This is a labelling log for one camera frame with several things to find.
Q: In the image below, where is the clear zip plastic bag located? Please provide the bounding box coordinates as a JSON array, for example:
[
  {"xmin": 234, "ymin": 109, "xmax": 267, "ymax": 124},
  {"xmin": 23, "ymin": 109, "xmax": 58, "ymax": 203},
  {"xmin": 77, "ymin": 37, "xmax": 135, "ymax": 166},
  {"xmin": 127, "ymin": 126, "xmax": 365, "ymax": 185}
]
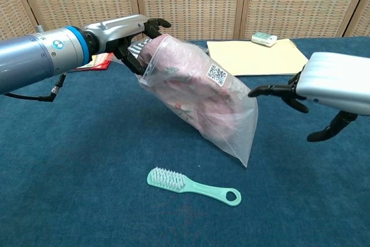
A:
[{"xmin": 135, "ymin": 35, "xmax": 259, "ymax": 168}]

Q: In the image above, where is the mint green brush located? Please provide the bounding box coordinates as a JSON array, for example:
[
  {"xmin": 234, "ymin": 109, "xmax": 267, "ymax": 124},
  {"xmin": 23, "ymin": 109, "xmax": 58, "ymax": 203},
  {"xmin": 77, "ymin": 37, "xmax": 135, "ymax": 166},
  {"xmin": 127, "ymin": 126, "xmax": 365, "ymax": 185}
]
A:
[{"xmin": 146, "ymin": 167, "xmax": 242, "ymax": 207}]

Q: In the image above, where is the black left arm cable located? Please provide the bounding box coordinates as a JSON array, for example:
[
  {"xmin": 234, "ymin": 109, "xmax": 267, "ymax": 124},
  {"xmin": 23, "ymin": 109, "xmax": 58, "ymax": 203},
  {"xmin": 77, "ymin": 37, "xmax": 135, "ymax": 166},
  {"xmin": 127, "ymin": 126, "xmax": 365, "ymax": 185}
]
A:
[{"xmin": 4, "ymin": 72, "xmax": 67, "ymax": 103}]

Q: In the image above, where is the small white green box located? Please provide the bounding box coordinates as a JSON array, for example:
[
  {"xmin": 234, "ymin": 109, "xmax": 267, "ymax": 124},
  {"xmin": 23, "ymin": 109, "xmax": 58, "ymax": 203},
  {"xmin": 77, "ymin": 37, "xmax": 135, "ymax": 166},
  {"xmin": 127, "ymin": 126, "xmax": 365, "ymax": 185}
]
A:
[{"xmin": 251, "ymin": 32, "xmax": 278, "ymax": 47}]

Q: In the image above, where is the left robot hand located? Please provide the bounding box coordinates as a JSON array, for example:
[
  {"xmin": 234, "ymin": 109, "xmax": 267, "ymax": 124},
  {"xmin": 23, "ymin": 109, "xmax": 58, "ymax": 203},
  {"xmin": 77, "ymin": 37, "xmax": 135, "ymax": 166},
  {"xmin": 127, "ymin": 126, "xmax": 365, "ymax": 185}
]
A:
[{"xmin": 83, "ymin": 14, "xmax": 172, "ymax": 76}]

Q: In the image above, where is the blue tablecloth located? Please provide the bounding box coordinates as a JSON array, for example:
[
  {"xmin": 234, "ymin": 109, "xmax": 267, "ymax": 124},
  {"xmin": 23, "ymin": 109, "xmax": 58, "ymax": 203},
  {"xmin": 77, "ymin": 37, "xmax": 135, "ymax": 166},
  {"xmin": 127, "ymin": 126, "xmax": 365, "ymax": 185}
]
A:
[{"xmin": 0, "ymin": 36, "xmax": 370, "ymax": 247}]

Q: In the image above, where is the red certificate folder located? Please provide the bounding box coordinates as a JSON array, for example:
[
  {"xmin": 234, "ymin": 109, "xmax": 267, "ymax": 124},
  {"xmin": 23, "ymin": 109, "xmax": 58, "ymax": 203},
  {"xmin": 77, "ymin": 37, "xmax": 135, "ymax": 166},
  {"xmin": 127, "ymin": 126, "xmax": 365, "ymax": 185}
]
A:
[{"xmin": 69, "ymin": 51, "xmax": 115, "ymax": 72}]

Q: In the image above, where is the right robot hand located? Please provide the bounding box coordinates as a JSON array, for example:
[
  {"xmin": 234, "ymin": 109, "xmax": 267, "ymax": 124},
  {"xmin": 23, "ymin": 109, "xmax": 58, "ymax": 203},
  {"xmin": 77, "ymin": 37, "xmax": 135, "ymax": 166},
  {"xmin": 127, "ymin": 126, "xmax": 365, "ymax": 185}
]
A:
[{"xmin": 247, "ymin": 52, "xmax": 370, "ymax": 143}]

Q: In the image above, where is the blue white striped garment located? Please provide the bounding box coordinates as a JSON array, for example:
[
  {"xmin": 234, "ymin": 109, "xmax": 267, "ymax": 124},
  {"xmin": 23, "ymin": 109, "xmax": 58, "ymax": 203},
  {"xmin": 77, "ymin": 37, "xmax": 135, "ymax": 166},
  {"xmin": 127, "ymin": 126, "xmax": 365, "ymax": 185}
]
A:
[{"xmin": 128, "ymin": 40, "xmax": 153, "ymax": 57}]

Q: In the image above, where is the tan spiral notebook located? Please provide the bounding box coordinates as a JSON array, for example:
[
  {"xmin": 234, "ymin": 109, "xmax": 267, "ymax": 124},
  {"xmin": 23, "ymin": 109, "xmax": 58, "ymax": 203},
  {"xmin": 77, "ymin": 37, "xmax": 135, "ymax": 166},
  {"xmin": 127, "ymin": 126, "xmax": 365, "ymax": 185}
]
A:
[{"xmin": 206, "ymin": 38, "xmax": 309, "ymax": 76}]

